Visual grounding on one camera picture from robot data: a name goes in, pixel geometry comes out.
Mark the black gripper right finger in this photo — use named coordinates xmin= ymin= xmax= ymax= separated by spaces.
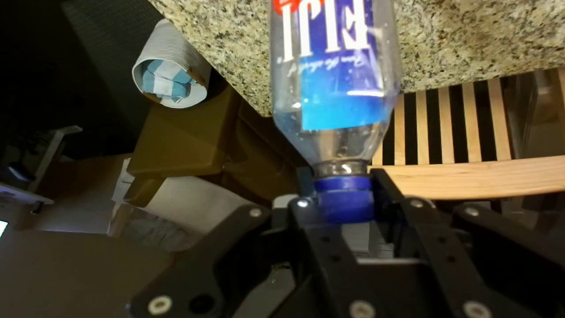
xmin=369 ymin=166 xmax=565 ymax=318

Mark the Fiji water bottle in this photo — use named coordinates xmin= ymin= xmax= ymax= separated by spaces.
xmin=268 ymin=0 xmax=404 ymax=226

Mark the white blue paper cup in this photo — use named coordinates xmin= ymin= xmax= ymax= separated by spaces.
xmin=129 ymin=18 xmax=212 ymax=112

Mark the wooden slatted chair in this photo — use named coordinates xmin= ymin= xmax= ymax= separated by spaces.
xmin=369 ymin=66 xmax=565 ymax=202

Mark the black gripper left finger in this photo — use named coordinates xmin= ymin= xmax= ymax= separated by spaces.
xmin=125 ymin=166 xmax=381 ymax=318

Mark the brown cardboard carton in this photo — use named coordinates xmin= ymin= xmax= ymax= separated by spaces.
xmin=127 ymin=87 xmax=279 ymax=193

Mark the white topped carton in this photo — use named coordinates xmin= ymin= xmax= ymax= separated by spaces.
xmin=111 ymin=156 xmax=249 ymax=249

